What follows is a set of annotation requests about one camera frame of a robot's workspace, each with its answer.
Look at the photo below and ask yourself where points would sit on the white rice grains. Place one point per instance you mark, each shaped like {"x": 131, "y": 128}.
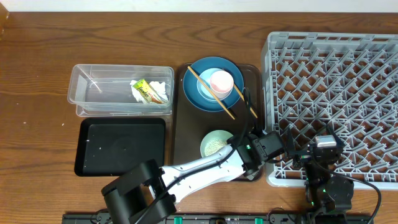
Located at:
{"x": 213, "y": 146}

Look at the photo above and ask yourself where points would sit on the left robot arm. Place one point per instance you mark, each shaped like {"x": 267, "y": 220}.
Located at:
{"x": 149, "y": 193}

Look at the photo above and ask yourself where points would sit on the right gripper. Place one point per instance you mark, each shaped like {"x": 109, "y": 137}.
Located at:
{"x": 305, "y": 155}

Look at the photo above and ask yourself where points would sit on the black plastic tray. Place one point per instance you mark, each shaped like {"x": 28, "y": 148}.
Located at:
{"x": 113, "y": 146}

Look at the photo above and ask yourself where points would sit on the mint green bowl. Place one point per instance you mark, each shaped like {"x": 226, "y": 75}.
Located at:
{"x": 217, "y": 134}

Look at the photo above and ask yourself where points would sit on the green yellow snack wrapper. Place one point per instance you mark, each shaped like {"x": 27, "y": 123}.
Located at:
{"x": 147, "y": 92}

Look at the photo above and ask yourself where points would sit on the grey dishwasher rack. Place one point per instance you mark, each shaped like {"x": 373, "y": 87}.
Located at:
{"x": 346, "y": 81}

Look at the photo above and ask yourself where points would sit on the dark blue plate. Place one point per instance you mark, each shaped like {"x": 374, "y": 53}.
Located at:
{"x": 190, "y": 83}

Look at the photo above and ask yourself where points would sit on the light blue small bowl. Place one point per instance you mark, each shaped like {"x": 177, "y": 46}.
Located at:
{"x": 205, "y": 76}

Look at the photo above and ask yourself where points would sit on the clear plastic waste bin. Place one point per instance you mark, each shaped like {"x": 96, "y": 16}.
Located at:
{"x": 104, "y": 90}

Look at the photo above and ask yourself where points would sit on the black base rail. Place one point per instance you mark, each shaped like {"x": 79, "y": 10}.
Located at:
{"x": 201, "y": 218}

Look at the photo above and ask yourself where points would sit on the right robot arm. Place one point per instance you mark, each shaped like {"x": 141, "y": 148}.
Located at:
{"x": 330, "y": 195}

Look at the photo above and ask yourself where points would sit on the pink plastic cup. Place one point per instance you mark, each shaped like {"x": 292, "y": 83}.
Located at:
{"x": 221, "y": 83}

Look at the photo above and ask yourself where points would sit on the brown serving tray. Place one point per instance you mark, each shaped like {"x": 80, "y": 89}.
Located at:
{"x": 192, "y": 124}

